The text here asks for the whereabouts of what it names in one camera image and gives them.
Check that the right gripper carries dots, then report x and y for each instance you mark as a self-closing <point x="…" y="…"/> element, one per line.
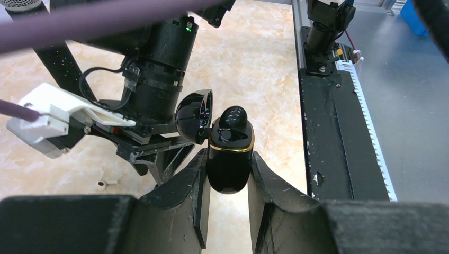
<point x="153" y="146"/>

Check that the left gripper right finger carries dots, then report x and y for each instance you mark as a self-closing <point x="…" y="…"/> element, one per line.
<point x="285" y="220"/>

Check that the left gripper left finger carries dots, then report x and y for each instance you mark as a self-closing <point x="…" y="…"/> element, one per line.
<point x="170" y="219"/>

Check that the black earbud case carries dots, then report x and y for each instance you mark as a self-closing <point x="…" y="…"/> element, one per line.
<point x="230" y="150"/>

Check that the black earbud front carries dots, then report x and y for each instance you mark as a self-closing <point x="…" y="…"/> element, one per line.
<point x="232" y="117"/>

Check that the white earbud lower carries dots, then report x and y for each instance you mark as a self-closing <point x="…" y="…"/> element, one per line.
<point x="102" y="185"/>

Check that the black microphone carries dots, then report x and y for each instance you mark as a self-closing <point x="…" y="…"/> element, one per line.
<point x="58" y="60"/>

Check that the blue bin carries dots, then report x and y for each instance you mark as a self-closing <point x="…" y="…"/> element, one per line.
<point x="410" y="16"/>

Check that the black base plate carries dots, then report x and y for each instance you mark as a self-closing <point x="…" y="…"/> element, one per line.
<point x="343" y="158"/>

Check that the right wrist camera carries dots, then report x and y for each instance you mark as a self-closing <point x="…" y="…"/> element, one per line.
<point x="47" y="112"/>

